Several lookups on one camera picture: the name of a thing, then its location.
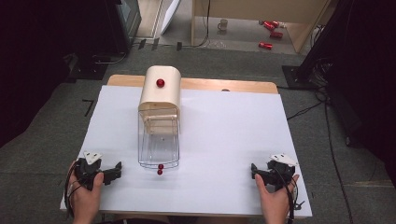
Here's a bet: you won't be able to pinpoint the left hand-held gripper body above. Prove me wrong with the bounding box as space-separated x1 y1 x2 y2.
73 150 108 191

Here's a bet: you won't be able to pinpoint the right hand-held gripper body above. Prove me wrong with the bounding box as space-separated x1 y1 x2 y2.
262 152 299 191

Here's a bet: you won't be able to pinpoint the person's right hand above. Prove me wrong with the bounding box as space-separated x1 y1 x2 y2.
254 173 301 217

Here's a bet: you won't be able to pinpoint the person's left hand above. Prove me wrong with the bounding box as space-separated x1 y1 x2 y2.
67 160 105 219

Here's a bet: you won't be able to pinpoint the white sheet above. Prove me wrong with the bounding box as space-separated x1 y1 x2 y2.
60 85 313 218

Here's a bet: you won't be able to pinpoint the clear plastic drawer, red knob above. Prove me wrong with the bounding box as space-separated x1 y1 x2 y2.
137 105 181 176

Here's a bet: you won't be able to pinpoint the wooden box with red knob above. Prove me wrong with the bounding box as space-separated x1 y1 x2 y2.
137 64 183 135

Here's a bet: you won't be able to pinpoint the black stand base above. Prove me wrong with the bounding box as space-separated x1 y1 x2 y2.
281 64 316 91

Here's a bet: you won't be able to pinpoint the black stand foot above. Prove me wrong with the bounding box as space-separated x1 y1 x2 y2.
64 51 110 82

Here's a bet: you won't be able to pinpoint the wooden table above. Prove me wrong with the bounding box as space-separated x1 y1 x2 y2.
101 74 279 224

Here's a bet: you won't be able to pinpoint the dark curtain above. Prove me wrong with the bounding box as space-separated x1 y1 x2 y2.
306 0 396 188
0 0 118 148

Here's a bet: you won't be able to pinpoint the black monitor cabinet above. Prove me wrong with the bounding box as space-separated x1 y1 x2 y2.
105 0 143 54

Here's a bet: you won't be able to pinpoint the white board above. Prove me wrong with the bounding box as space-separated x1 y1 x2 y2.
160 0 182 35

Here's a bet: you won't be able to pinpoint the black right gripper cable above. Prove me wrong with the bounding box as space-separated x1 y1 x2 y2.
271 166 298 224

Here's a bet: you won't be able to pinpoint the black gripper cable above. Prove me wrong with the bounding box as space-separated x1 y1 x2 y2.
64 161 82 218
271 166 298 224

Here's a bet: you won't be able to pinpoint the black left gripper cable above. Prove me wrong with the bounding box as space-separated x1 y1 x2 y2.
64 161 82 218

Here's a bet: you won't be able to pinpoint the black floor cables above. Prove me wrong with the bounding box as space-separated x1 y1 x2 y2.
285 57 358 224

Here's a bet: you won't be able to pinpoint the black hanging cable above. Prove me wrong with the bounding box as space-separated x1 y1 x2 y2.
191 0 212 49

